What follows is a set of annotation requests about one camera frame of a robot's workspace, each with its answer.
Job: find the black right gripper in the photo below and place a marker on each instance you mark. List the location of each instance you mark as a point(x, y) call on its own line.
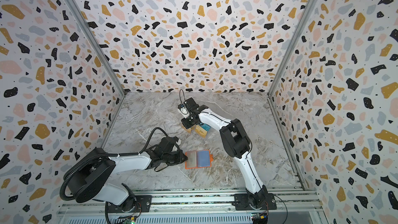
point(188, 122)

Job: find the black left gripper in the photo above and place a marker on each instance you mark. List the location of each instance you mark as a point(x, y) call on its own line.
point(181, 159)

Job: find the orange card holder wallet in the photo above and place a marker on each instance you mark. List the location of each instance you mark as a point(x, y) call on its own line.
point(205, 158)

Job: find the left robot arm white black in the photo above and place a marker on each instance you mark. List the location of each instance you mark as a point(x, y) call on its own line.
point(89, 178)

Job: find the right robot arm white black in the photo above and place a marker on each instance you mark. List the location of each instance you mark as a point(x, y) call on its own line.
point(236, 143)

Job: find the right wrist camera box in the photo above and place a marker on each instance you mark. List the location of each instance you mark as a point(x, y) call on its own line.
point(183, 110)

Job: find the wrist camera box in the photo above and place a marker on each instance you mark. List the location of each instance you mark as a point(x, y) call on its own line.
point(183, 110)
point(176, 141)

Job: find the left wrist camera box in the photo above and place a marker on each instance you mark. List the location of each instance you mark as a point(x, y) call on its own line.
point(176, 141)

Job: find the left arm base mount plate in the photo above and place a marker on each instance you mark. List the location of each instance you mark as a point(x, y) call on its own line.
point(132, 205)

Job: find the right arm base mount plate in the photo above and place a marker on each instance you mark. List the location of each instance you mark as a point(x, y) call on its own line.
point(248, 202)

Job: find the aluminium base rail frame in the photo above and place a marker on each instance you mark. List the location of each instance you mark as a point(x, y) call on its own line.
point(205, 206)

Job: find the aluminium corner post right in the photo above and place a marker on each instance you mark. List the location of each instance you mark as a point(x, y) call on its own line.
point(294, 40)

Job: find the aluminium corner post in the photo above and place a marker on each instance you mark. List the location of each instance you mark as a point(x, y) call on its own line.
point(74, 9)
point(294, 40)

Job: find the aluminium corner post left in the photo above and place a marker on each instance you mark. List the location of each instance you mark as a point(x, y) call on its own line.
point(74, 9)

